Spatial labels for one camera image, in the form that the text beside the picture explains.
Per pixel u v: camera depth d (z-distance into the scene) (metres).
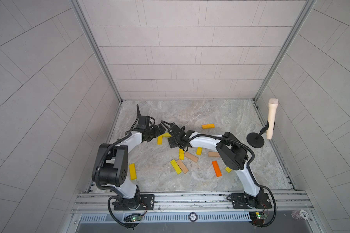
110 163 0.45
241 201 0.72
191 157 0.86
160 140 0.93
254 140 0.93
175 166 0.82
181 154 0.87
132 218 0.66
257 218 0.68
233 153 0.53
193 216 0.68
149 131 0.81
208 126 1.03
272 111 0.76
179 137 0.74
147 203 0.71
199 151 0.89
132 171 0.80
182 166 0.82
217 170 0.82
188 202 0.73
